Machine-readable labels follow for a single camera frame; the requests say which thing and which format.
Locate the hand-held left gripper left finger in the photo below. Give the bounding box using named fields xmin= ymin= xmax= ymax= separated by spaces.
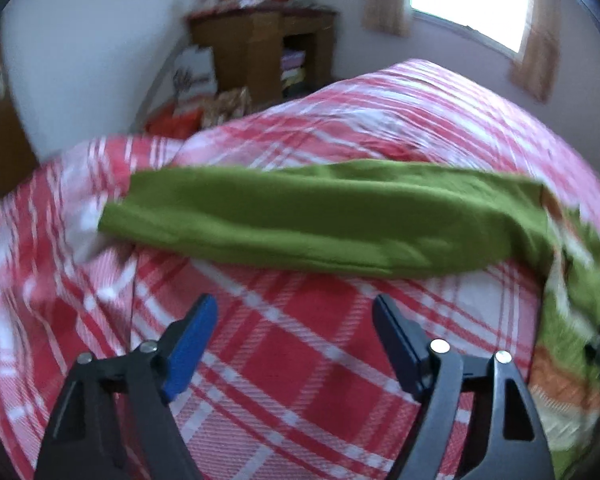
xmin=34 ymin=294 xmax=218 ymax=480

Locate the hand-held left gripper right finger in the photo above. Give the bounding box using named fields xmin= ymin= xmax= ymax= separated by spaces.
xmin=372 ymin=295 xmax=556 ymax=480

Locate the green knit sweater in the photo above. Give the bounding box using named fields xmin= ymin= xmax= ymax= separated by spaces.
xmin=97 ymin=157 xmax=600 ymax=480

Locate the red plaid bed blanket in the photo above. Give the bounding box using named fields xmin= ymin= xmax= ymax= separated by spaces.
xmin=0 ymin=57 xmax=600 ymax=480

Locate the red plastic bag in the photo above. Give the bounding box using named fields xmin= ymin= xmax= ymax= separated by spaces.
xmin=147 ymin=105 xmax=201 ymax=138

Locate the patterned gift bag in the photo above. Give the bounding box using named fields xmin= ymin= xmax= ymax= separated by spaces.
xmin=200 ymin=87 xmax=253 ymax=128

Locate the white paper bag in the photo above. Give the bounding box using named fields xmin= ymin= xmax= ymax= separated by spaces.
xmin=172 ymin=45 xmax=217 ymax=111

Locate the wooden door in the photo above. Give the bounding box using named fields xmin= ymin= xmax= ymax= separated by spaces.
xmin=0 ymin=25 xmax=38 ymax=211

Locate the stack of folded cloths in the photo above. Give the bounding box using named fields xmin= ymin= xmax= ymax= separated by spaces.
xmin=280 ymin=47 xmax=308 ymax=98

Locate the wooden cabinet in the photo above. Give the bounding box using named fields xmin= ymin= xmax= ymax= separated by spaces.
xmin=187 ymin=5 xmax=338 ymax=108

